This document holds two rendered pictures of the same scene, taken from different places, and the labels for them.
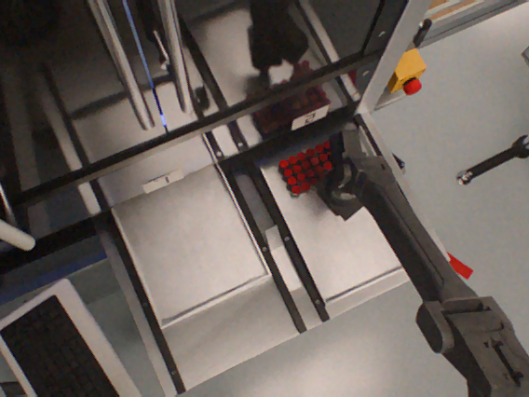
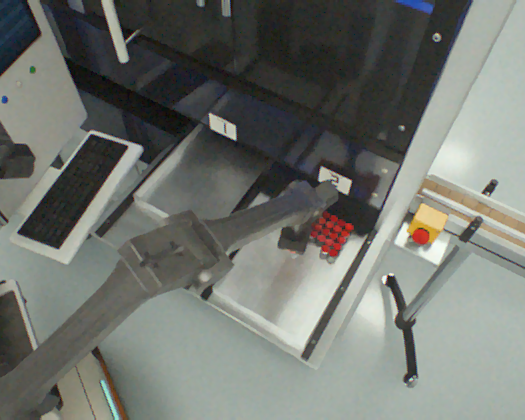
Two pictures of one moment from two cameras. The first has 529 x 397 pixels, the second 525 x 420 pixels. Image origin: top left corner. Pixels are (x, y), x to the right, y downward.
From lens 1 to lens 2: 0.65 m
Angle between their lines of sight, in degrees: 29
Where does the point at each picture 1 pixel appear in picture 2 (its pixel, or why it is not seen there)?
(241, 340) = not seen: hidden behind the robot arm
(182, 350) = (126, 220)
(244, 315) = not seen: hidden behind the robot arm
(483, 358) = (155, 237)
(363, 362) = not seen: outside the picture
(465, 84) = not seen: outside the picture
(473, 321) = (191, 237)
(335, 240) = (269, 272)
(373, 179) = (295, 192)
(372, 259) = (273, 306)
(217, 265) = (198, 208)
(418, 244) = (249, 213)
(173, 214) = (215, 165)
